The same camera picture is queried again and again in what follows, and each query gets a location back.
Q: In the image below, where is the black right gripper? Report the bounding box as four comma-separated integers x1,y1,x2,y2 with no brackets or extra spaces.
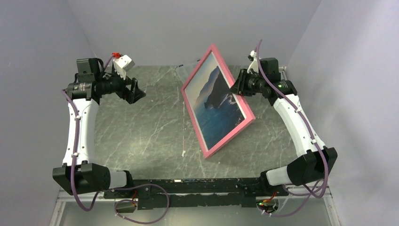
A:
228,69,265,97

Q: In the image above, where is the sea and cloud photo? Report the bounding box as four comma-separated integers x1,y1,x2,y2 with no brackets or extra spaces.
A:
184,52,246,152

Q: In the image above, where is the clear acrylic sheet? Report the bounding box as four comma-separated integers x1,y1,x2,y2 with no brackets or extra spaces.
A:
184,52,246,152

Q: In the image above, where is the pink wooden picture frame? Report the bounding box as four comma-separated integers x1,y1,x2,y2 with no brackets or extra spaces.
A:
181,44,255,158

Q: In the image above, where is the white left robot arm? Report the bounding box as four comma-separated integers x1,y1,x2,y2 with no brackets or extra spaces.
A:
52,54,146,198

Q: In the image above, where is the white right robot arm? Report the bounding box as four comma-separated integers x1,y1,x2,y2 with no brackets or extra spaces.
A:
230,56,337,195

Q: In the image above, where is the clear plastic organizer box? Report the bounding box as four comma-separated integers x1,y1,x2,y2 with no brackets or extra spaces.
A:
176,60,200,84

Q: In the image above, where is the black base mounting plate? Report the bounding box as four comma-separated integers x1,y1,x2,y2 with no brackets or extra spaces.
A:
103,177,288,210

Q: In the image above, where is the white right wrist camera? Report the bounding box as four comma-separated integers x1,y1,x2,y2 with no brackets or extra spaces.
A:
247,50,259,74

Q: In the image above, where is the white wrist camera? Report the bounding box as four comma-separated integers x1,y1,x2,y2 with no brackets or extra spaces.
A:
247,50,259,74
112,52,135,80

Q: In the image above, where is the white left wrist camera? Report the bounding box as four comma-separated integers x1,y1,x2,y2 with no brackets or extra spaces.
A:
112,52,135,80

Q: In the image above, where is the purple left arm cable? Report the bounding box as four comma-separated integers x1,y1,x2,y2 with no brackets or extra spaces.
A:
61,56,170,225

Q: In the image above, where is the aluminium rail frame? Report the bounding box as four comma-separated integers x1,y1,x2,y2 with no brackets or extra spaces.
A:
49,66,341,226

